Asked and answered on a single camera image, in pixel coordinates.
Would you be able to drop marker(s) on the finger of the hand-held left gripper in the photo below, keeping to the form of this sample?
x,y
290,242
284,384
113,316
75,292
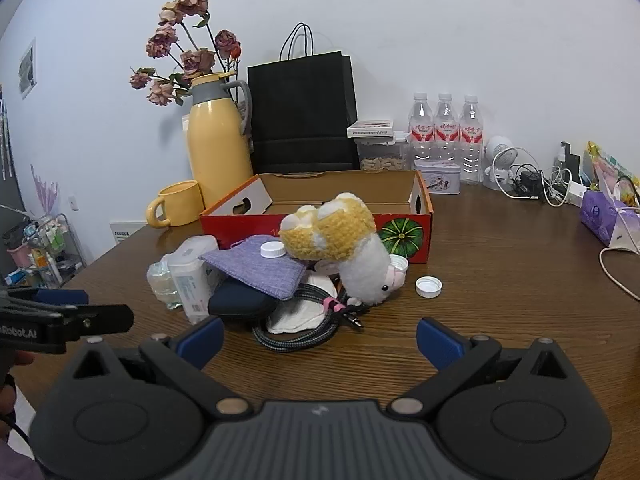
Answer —
x,y
60,296
100,321

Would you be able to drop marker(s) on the clear plastic bag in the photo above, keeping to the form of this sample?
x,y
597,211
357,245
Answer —
x,y
160,280

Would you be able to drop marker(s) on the red cardboard box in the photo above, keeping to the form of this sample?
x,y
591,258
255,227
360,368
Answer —
x,y
340,190

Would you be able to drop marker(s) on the dried pink rose bouquet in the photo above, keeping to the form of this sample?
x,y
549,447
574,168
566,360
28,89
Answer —
x,y
192,0

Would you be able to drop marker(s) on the purple wall decal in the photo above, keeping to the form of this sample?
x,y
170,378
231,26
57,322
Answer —
x,y
42,192

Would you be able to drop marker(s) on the yellow mug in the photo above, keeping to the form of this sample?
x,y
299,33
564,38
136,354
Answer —
x,y
182,205

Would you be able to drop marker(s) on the small white fan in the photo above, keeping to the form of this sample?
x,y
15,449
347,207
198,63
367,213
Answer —
x,y
497,152

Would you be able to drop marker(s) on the flat white box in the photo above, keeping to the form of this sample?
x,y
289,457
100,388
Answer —
x,y
370,130

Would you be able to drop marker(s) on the yellow and white plush toy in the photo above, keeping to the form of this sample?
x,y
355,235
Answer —
x,y
340,230

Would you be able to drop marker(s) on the metal rack cart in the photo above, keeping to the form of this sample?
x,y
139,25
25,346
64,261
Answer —
x,y
50,250

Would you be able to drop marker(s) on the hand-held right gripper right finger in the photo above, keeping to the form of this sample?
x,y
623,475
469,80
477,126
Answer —
x,y
437,345

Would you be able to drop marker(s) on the white cloth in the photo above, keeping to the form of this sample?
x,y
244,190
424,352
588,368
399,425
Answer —
x,y
295,315

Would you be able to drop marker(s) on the person's left forearm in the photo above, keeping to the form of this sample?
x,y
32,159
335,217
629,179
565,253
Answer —
x,y
17,465

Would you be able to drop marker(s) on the silver tin box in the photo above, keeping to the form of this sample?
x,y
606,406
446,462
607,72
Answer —
x,y
440,180

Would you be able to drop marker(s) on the white bottle cap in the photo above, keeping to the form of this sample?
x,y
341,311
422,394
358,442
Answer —
x,y
398,261
272,250
428,287

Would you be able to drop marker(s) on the black charger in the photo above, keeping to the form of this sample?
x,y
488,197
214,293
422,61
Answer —
x,y
530,180

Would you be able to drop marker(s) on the purple cloth pouch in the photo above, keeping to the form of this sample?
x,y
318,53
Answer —
x,y
240,265

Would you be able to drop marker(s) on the black upright device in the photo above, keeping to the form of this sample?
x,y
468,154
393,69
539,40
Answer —
x,y
565,152

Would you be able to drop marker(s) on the yellow thermos jug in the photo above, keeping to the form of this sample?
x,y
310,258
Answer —
x,y
217,150

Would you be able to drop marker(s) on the wall picture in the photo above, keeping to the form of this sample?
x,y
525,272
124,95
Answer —
x,y
26,67

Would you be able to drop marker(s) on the colourful snack bag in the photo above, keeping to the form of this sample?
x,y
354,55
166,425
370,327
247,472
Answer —
x,y
607,170

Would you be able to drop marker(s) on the black zip case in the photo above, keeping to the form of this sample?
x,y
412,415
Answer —
x,y
235,302

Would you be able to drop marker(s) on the clear container of nuts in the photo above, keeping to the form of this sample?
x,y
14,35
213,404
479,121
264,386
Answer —
x,y
382,157

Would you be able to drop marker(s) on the black paper bag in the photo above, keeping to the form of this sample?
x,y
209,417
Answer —
x,y
300,110

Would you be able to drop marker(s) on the white wall socket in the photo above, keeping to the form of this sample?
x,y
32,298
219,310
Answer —
x,y
74,203

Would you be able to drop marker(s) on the purple tissue packet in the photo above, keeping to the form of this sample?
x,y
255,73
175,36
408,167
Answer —
x,y
600,215

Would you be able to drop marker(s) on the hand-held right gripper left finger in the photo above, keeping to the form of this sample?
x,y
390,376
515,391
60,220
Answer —
x,y
202,340

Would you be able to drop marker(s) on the person's left hand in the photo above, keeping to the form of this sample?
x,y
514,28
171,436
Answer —
x,y
22,358

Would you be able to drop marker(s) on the clear water bottle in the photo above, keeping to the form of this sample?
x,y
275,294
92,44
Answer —
x,y
446,130
421,130
471,135

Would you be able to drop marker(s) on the white charger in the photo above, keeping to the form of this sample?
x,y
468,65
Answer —
x,y
575,192

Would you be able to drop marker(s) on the white plastic container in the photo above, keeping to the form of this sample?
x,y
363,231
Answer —
x,y
190,285

